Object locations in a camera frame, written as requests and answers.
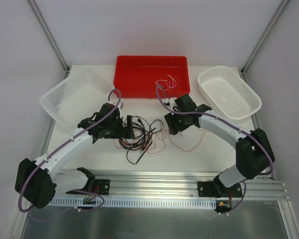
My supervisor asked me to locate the white oval perforated basket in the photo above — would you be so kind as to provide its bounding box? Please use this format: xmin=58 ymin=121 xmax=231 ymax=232
xmin=197 ymin=66 xmax=262 ymax=120

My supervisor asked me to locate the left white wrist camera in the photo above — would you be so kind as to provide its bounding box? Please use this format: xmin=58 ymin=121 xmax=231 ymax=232
xmin=110 ymin=102 xmax=124 ymax=113

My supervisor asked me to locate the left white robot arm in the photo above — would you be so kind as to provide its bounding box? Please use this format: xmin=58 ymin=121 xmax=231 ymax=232
xmin=15 ymin=103 xmax=135 ymax=209

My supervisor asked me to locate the aluminium mounting rail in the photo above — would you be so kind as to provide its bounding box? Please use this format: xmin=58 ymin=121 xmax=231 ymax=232
xmin=19 ymin=169 xmax=287 ymax=200

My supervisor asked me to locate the orange thin wire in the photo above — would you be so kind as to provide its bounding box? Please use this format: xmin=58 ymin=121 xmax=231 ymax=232
xmin=113 ymin=129 xmax=155 ymax=152

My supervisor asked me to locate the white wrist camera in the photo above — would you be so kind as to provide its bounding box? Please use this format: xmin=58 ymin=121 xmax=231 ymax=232
xmin=162 ymin=97 xmax=177 ymax=109
xmin=110 ymin=102 xmax=124 ymax=113

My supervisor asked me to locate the purple camera cable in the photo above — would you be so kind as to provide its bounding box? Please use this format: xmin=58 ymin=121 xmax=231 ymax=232
xmin=155 ymin=84 xmax=276 ymax=180
xmin=17 ymin=89 xmax=123 ymax=214

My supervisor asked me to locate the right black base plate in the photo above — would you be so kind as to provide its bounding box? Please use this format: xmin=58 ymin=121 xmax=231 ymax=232
xmin=197 ymin=181 xmax=218 ymax=198

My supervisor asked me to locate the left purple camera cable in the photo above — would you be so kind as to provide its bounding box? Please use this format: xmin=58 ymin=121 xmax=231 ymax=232
xmin=17 ymin=89 xmax=123 ymax=214

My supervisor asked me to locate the black USB cable bundle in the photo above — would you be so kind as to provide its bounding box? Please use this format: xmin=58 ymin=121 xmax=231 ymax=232
xmin=118 ymin=116 xmax=166 ymax=165

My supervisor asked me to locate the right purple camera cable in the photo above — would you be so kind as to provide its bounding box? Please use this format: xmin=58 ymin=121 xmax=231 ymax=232
xmin=155 ymin=84 xmax=276 ymax=180

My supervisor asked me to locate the white slotted cable duct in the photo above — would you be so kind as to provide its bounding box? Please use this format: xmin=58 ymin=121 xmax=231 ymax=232
xmin=49 ymin=197 xmax=216 ymax=210

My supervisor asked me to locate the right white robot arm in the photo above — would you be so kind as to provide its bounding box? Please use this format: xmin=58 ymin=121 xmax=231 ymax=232
xmin=161 ymin=94 xmax=275 ymax=198

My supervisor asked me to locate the white thin wire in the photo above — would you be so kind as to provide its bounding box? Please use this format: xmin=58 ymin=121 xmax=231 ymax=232
xmin=154 ymin=73 xmax=177 ymax=92

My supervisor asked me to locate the translucent white rectangular basket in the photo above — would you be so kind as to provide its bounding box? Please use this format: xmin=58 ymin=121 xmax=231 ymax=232
xmin=39 ymin=68 xmax=114 ymax=127

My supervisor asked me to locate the red plastic bin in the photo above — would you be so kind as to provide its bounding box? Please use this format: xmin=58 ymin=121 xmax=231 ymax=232
xmin=114 ymin=55 xmax=190 ymax=99

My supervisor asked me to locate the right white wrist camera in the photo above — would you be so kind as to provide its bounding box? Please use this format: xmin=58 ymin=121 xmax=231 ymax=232
xmin=162 ymin=97 xmax=177 ymax=109

